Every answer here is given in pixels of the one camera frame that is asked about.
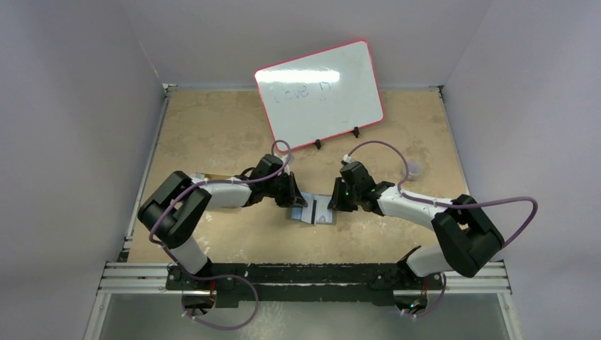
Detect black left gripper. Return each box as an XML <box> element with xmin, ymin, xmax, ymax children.
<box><xmin>264</xmin><ymin>172</ymin><xmax>306</xmax><ymax>208</ymax></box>

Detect grey credit card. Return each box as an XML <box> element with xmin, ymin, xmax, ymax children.
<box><xmin>300</xmin><ymin>193</ymin><xmax>318</xmax><ymax>225</ymax></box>

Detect grey leather card holder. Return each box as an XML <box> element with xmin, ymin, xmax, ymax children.
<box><xmin>288</xmin><ymin>192</ymin><xmax>336</xmax><ymax>225</ymax></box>

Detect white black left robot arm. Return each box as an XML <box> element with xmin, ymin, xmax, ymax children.
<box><xmin>137</xmin><ymin>154</ymin><xmax>308</xmax><ymax>290</ymax></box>

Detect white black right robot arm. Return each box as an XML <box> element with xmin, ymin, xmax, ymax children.
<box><xmin>328</xmin><ymin>161</ymin><xmax>505</xmax><ymax>288</ymax></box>

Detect small clear plastic cup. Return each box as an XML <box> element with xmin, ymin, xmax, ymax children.
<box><xmin>407</xmin><ymin>159</ymin><xmax>425</xmax><ymax>181</ymax></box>

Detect beige plastic tray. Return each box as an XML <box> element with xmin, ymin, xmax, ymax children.
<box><xmin>191</xmin><ymin>173</ymin><xmax>238</xmax><ymax>210</ymax></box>

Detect red framed whiteboard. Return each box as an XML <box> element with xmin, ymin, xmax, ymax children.
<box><xmin>254</xmin><ymin>40</ymin><xmax>385</xmax><ymax>149</ymax></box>

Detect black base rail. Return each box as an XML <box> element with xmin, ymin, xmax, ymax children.
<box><xmin>166</xmin><ymin>246</ymin><xmax>450</xmax><ymax>308</ymax></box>

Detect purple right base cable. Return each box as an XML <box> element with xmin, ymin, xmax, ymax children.
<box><xmin>401</xmin><ymin>272</ymin><xmax>447</xmax><ymax>321</ymax></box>

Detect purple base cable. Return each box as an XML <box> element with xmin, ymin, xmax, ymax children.
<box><xmin>401</xmin><ymin>272</ymin><xmax>447</xmax><ymax>321</ymax></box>
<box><xmin>162</xmin><ymin>246</ymin><xmax>260</xmax><ymax>332</ymax></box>

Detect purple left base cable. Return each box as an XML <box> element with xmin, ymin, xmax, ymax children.
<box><xmin>162</xmin><ymin>246</ymin><xmax>260</xmax><ymax>332</ymax></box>

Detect aluminium frame rail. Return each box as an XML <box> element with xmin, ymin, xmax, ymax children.
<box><xmin>99</xmin><ymin>262</ymin><xmax>511</xmax><ymax>298</ymax></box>

